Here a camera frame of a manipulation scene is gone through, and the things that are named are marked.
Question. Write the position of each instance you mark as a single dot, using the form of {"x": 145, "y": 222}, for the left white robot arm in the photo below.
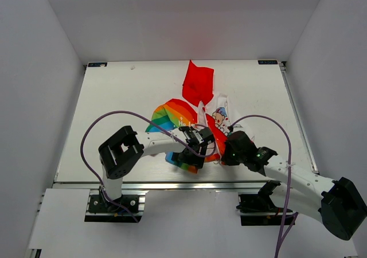
{"x": 120, "y": 153}

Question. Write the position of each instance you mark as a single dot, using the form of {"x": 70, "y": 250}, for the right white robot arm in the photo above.
{"x": 337, "y": 204}

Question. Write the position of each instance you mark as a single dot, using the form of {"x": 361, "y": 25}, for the right blue table label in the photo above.
{"x": 267, "y": 62}

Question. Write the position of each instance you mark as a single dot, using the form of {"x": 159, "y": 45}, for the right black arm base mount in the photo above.
{"x": 258, "y": 209}

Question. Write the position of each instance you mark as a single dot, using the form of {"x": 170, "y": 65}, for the red rainbow kids jacket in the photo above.
{"x": 199, "y": 106}

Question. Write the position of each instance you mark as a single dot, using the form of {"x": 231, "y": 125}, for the blue table label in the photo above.
{"x": 267, "y": 62}
{"x": 96, "y": 64}

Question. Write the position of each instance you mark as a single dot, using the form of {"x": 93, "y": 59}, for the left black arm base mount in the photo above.
{"x": 126, "y": 209}

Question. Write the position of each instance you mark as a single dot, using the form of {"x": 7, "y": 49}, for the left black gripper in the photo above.
{"x": 196, "y": 161}

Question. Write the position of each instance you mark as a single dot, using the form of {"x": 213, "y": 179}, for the left blue table label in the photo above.
{"x": 96, "y": 64}

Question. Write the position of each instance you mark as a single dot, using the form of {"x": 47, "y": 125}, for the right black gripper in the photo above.
{"x": 226, "y": 158}

